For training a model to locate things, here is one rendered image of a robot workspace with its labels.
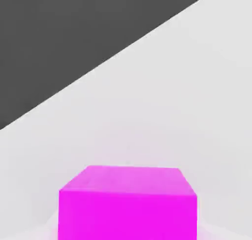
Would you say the small magenta cube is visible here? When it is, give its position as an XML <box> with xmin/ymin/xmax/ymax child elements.
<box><xmin>58</xmin><ymin>165</ymin><xmax>198</xmax><ymax>240</ymax></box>

